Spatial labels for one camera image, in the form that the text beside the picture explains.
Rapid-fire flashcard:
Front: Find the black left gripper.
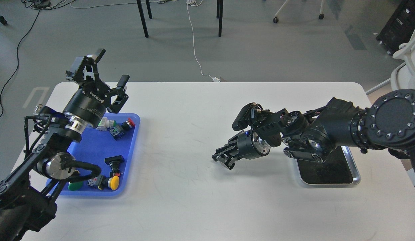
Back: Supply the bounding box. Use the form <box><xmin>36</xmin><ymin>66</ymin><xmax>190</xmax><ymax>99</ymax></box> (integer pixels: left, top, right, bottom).
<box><xmin>63</xmin><ymin>49</ymin><xmax>130</xmax><ymax>128</ymax></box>

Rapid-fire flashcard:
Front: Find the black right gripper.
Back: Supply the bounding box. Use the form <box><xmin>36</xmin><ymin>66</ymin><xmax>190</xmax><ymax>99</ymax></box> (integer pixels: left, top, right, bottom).
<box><xmin>212</xmin><ymin>131</ymin><xmax>271</xmax><ymax>170</ymax></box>

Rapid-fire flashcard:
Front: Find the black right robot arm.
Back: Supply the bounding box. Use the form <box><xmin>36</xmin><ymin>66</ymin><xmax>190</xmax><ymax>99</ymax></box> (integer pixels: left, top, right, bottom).
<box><xmin>212</xmin><ymin>89</ymin><xmax>415</xmax><ymax>172</ymax></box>

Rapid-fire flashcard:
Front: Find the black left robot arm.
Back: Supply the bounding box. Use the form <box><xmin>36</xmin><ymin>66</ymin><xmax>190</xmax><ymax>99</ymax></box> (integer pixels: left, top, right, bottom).
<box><xmin>0</xmin><ymin>49</ymin><xmax>129</xmax><ymax>241</ymax></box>

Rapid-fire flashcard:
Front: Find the blue plastic tray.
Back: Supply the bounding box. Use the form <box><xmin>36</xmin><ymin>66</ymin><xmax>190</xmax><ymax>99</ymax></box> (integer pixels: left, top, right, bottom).
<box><xmin>61</xmin><ymin>112</ymin><xmax>140</xmax><ymax>197</ymax></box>

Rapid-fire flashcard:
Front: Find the black table leg left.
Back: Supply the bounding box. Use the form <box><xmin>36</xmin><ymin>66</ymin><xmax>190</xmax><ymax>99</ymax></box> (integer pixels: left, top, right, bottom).
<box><xmin>137</xmin><ymin>0</ymin><xmax>153</xmax><ymax>38</ymax></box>

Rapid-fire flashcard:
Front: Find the black table leg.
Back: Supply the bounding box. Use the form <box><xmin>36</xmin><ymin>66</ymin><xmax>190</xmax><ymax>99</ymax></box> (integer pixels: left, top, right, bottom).
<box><xmin>216</xmin><ymin>0</ymin><xmax>224</xmax><ymax>37</ymax></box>
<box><xmin>137</xmin><ymin>0</ymin><xmax>153</xmax><ymax>38</ymax></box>

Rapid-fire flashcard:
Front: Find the silver metal tray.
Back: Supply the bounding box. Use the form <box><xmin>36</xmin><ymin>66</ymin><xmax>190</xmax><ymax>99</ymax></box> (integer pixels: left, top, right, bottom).
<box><xmin>296</xmin><ymin>146</ymin><xmax>361</xmax><ymax>188</ymax></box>

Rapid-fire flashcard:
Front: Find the black table leg right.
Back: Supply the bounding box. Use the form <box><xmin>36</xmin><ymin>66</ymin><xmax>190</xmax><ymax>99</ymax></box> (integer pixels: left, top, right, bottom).
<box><xmin>216</xmin><ymin>0</ymin><xmax>224</xmax><ymax>37</ymax></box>

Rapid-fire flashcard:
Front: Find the white rolling chair base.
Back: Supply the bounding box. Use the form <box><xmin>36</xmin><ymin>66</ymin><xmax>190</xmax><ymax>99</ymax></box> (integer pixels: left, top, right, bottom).
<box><xmin>273</xmin><ymin>0</ymin><xmax>327</xmax><ymax>23</ymax></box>

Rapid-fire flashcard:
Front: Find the white office chair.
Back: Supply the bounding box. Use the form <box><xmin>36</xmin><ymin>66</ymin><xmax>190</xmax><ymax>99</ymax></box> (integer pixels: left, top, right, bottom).
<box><xmin>365</xmin><ymin>36</ymin><xmax>415</xmax><ymax>95</ymax></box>

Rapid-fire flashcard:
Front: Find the black equipment case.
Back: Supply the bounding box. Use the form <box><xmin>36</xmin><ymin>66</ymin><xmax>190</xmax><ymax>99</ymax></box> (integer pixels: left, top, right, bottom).
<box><xmin>376</xmin><ymin>0</ymin><xmax>415</xmax><ymax>55</ymax></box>

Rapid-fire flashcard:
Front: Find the green white selector switch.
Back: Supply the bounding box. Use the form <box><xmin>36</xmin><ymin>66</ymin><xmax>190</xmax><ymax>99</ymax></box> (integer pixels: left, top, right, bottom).
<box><xmin>95</xmin><ymin>117</ymin><xmax>117</xmax><ymax>131</ymax></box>

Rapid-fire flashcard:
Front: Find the red push button switch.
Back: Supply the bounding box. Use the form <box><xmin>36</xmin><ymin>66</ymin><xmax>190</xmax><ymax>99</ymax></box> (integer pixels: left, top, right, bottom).
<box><xmin>108</xmin><ymin>118</ymin><xmax>136</xmax><ymax>140</ymax></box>

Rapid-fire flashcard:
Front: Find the white floor cable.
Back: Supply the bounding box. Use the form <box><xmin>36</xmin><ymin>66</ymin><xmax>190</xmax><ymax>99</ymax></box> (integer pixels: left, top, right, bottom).
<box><xmin>70</xmin><ymin>0</ymin><xmax>221</xmax><ymax>83</ymax></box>

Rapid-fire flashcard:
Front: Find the black push button switch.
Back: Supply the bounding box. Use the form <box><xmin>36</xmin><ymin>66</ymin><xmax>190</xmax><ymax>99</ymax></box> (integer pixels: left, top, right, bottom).
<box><xmin>104</xmin><ymin>155</ymin><xmax>125</xmax><ymax>177</ymax></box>

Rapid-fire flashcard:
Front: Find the black floor cable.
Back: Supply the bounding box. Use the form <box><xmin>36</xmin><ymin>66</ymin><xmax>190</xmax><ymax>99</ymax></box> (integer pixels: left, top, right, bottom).
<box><xmin>0</xmin><ymin>0</ymin><xmax>61</xmax><ymax>126</ymax></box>

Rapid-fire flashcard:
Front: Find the yellow push button switch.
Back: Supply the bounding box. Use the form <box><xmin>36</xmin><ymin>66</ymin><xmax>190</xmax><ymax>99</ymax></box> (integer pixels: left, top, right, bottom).
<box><xmin>87</xmin><ymin>174</ymin><xmax>120</xmax><ymax>190</ymax></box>

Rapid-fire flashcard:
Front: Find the green push button switch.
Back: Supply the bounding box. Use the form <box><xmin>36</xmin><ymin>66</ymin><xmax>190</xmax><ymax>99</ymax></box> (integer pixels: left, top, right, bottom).
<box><xmin>67</xmin><ymin>181</ymin><xmax>84</xmax><ymax>191</ymax></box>

